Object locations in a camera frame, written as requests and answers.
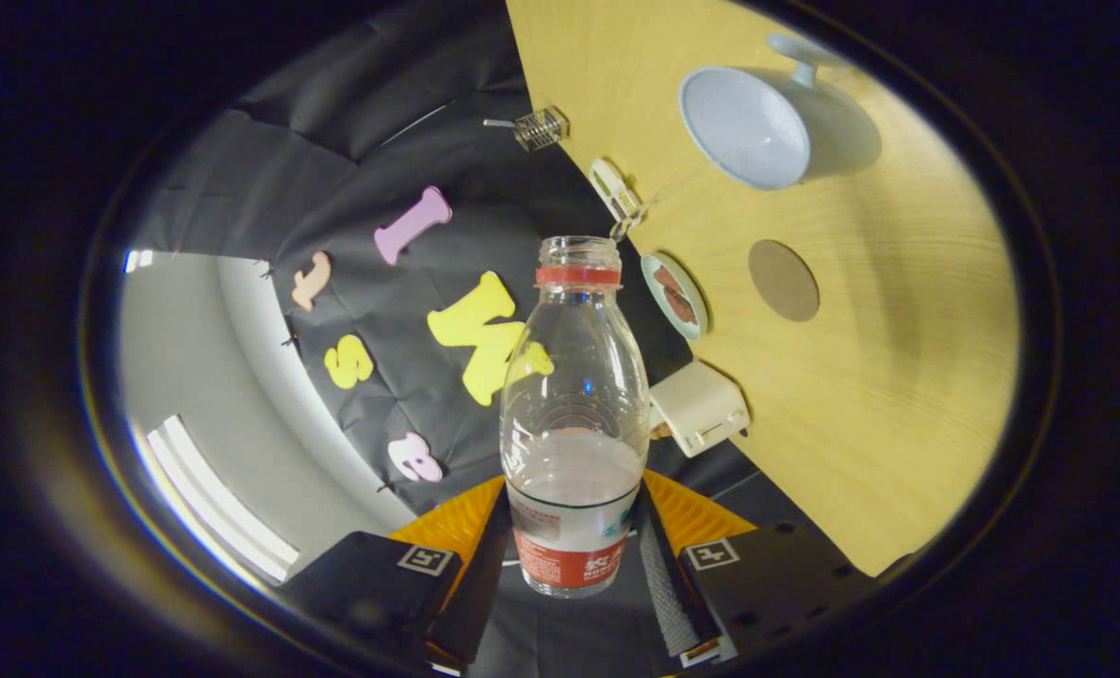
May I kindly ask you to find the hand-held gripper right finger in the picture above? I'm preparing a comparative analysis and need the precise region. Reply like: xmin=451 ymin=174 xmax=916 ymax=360
xmin=633 ymin=469 xmax=909 ymax=670

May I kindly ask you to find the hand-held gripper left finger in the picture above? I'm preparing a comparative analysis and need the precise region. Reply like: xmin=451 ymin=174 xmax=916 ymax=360
xmin=275 ymin=474 xmax=513 ymax=671

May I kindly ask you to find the clear plastic bottle red label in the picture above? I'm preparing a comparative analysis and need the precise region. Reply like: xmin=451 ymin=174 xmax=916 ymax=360
xmin=499 ymin=235 xmax=652 ymax=599

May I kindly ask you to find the round brown coaster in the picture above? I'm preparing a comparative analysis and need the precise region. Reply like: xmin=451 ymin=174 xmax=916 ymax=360
xmin=748 ymin=239 xmax=820 ymax=323

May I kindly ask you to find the pale grey cup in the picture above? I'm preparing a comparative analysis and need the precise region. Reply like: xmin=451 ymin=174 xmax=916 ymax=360
xmin=678 ymin=34 xmax=883 ymax=192

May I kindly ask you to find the white toaster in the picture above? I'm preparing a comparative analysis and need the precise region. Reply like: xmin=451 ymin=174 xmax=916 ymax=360
xmin=649 ymin=361 xmax=751 ymax=459

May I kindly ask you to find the wooden table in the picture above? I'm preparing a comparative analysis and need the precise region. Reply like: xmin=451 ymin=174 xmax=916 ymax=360
xmin=505 ymin=0 xmax=1022 ymax=577

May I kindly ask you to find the pale green plate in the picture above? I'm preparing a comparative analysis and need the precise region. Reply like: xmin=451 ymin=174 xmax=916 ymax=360
xmin=641 ymin=251 xmax=709 ymax=342

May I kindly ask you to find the long ceiling light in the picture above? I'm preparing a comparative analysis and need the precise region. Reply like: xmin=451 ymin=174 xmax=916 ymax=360
xmin=145 ymin=414 xmax=301 ymax=583

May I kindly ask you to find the oval divided snack dish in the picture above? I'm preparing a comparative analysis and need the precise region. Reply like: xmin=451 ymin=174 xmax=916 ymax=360
xmin=590 ymin=157 xmax=642 ymax=224

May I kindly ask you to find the small metal wire basket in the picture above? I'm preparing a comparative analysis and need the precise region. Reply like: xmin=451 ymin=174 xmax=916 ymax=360
xmin=512 ymin=106 xmax=571 ymax=153

